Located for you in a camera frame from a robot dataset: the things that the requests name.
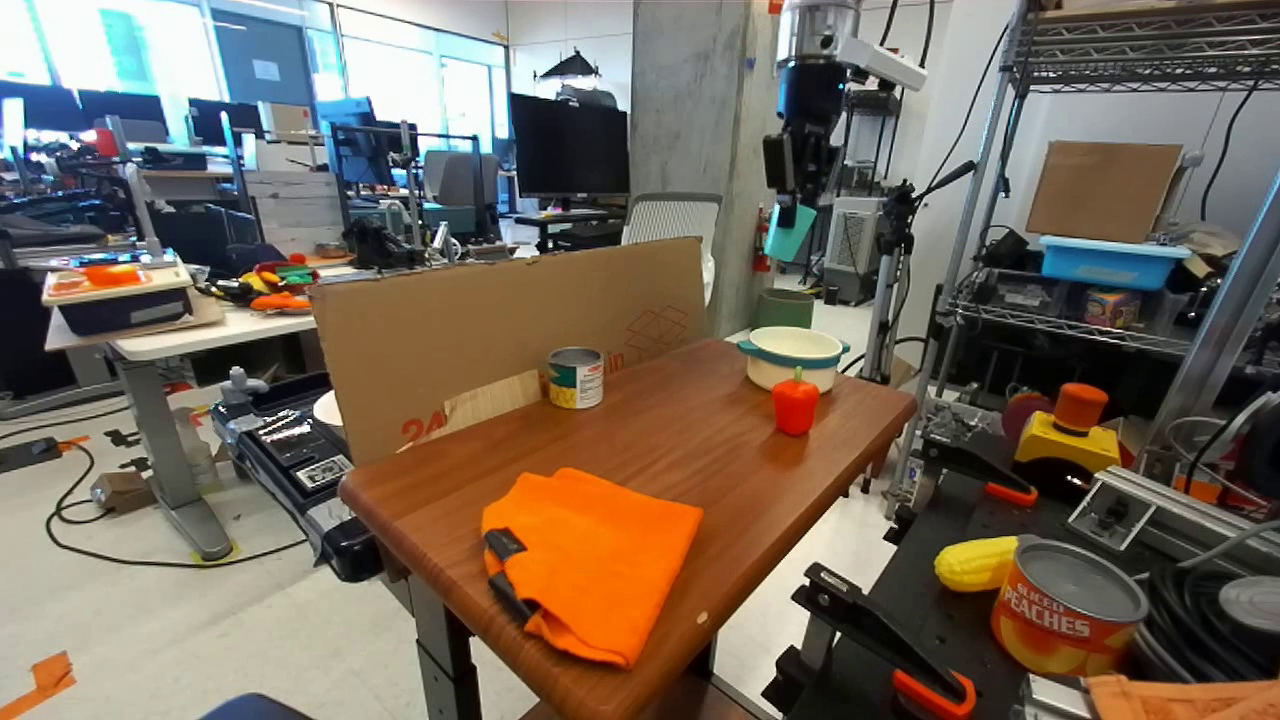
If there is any camera on tripod stand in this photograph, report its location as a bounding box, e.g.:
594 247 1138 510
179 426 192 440
858 159 976 385

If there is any brown cardboard sheet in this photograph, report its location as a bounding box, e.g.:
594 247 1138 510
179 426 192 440
310 239 709 463

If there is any white height-adjustable desk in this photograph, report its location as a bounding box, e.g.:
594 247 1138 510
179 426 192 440
43 302 314 558

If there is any red fire extinguisher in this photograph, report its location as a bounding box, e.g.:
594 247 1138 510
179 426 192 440
750 209 772 275

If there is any white yellow tin can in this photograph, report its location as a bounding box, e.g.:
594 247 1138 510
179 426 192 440
544 345 604 413

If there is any yellow toy corn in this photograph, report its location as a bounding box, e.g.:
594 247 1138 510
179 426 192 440
933 537 1015 592

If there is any teal cup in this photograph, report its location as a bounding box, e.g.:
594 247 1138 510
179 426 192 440
765 203 814 265

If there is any white pot with teal rim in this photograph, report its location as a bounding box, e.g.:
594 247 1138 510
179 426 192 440
737 323 847 392

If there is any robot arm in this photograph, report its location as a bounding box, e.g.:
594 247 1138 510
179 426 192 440
765 0 927 227

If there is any grey box with orange item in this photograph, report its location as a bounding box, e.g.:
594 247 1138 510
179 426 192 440
38 261 192 334

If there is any metal wire shelf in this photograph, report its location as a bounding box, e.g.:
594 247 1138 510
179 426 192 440
966 0 1280 431

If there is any cardboard panel on shelf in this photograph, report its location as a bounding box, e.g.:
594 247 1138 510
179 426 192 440
1026 139 1179 239

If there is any wooden table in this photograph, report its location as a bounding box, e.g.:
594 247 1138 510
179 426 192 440
344 339 917 720

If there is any blue plastic bin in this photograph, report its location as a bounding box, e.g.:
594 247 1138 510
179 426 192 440
1039 235 1186 293

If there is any orange toy pepper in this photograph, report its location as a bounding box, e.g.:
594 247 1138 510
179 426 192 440
772 378 819 434

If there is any black cable on floor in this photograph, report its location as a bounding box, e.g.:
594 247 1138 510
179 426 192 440
38 440 310 574

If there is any black monitor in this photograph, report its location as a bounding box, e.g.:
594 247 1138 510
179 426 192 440
506 94 629 196

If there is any black orange clamp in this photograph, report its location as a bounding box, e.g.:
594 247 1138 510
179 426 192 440
790 563 979 720

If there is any orange folded cloth bag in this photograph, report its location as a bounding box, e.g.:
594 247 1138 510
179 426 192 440
481 467 705 667

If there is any orange peaches can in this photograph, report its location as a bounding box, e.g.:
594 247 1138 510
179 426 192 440
989 537 1146 674

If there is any yellow orange emergency button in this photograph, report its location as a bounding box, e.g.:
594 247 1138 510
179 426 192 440
1012 385 1125 473

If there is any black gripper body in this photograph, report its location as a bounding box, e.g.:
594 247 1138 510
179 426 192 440
765 60 845 196

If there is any black power unit box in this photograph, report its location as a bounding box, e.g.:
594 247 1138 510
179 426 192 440
213 366 383 582

